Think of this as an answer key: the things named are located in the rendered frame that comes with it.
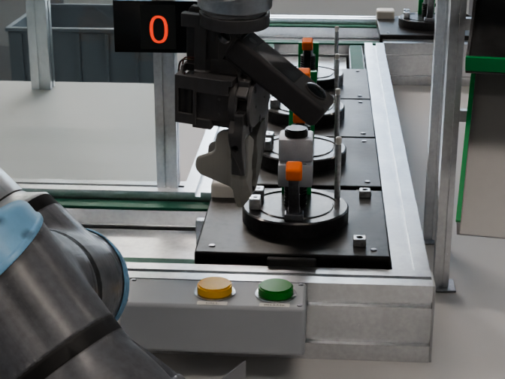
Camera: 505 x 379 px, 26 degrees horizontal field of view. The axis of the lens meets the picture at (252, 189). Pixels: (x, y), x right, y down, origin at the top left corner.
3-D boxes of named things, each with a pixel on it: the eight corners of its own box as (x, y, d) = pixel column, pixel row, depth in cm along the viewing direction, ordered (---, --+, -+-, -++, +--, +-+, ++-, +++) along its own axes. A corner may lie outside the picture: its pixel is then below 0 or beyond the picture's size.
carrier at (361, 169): (381, 200, 157) (385, 116, 153) (215, 195, 159) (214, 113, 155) (375, 150, 180) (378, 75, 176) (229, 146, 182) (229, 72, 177)
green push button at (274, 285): (292, 308, 123) (292, 292, 123) (257, 307, 124) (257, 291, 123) (293, 293, 127) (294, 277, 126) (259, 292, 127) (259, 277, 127)
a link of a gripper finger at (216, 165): (200, 198, 119) (201, 119, 115) (252, 207, 118) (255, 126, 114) (190, 210, 116) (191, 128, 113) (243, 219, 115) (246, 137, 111)
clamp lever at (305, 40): (312, 76, 208) (312, 43, 203) (301, 76, 208) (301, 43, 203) (312, 65, 211) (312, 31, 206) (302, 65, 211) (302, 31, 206)
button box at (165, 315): (304, 356, 123) (305, 307, 121) (120, 350, 125) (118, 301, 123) (306, 328, 130) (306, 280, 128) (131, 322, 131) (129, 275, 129)
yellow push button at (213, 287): (230, 307, 124) (230, 290, 123) (195, 305, 124) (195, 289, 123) (233, 292, 127) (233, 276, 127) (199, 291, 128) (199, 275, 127)
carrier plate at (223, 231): (390, 271, 133) (391, 256, 133) (194, 266, 135) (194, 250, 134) (382, 203, 156) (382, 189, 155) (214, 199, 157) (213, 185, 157)
